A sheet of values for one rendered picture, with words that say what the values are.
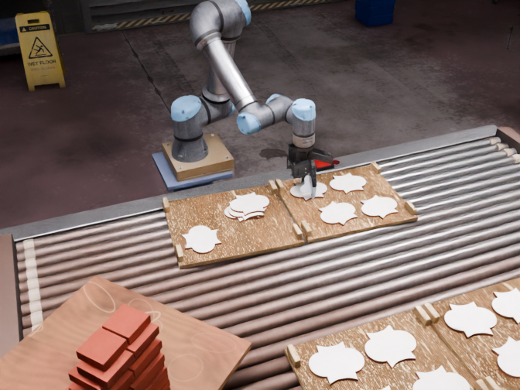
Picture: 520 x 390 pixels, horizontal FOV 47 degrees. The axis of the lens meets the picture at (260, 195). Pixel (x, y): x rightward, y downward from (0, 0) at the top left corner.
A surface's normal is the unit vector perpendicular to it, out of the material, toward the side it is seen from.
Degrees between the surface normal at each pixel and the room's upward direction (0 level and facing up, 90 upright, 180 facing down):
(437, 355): 0
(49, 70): 78
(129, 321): 0
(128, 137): 0
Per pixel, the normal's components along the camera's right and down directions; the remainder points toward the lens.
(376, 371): 0.00, -0.82
